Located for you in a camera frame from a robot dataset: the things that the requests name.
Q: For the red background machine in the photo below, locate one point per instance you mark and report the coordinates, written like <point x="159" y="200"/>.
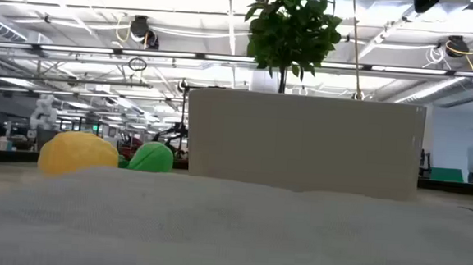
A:
<point x="128" y="147"/>

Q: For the potted green plant black pot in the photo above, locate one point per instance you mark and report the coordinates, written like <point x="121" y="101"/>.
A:
<point x="292" y="29"/>

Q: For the long ceiling light rail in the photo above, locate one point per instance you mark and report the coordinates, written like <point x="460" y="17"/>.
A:
<point x="81" y="49"/>

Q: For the yellow bamboo plant stake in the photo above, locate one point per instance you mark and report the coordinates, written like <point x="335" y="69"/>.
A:
<point x="355" y="45"/>

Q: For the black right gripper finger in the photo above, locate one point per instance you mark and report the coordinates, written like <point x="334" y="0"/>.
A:
<point x="425" y="2"/>

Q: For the white woven cloth mat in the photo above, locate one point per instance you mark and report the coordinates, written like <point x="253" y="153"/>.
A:
<point x="230" y="231"/>

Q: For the yellow toy fruit green top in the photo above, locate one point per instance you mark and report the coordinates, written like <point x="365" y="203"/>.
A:
<point x="75" y="153"/>

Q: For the black background robot arm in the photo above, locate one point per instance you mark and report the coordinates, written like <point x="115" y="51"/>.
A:
<point x="179" y="133"/>

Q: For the white background container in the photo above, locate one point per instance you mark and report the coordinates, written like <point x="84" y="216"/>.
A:
<point x="3" y="143"/>

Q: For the white plastic storage bin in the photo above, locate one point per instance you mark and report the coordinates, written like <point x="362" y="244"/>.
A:
<point x="301" y="144"/>

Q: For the green board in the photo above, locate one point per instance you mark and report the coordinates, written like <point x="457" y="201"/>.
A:
<point x="447" y="175"/>

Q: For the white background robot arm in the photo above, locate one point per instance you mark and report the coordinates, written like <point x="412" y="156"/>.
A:
<point x="44" y="112"/>

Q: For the green toy vegetable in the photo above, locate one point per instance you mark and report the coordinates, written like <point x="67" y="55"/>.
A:
<point x="154" y="158"/>

